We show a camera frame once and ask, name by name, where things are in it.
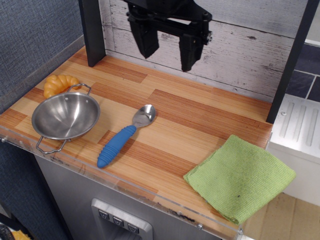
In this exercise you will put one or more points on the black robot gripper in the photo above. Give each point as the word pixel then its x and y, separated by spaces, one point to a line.
pixel 182 18

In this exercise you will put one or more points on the green cloth napkin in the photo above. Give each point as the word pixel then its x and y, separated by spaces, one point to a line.
pixel 239 179

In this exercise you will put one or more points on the orange plastic croissant toy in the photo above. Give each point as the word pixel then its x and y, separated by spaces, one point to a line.
pixel 56 84

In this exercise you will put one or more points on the white toy sink unit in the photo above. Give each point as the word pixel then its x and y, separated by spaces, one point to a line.
pixel 295 140

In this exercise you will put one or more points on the stainless steel bowl with handles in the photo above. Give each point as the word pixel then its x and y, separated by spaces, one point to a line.
pixel 66 116

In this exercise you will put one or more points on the dark left frame post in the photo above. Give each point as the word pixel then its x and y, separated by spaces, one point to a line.
pixel 92 31

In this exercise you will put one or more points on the clear acrylic table edge guard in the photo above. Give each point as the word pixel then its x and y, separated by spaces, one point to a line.
pixel 120 175

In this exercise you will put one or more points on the dark right frame post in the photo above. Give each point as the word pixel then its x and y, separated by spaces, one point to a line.
pixel 299 41

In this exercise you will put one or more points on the silver dispenser button panel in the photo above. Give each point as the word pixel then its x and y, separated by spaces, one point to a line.
pixel 116 224

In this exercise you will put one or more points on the yellow toy on floor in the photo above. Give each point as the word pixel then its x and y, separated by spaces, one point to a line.
pixel 19 235

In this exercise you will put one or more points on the blue handled metal spoon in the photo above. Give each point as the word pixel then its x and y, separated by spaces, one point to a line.
pixel 142 118

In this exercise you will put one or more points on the grey toy fridge cabinet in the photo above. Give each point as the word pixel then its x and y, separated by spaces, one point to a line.
pixel 105 200

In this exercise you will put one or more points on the dark frame post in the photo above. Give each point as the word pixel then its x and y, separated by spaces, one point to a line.
pixel 299 41
pixel 92 31

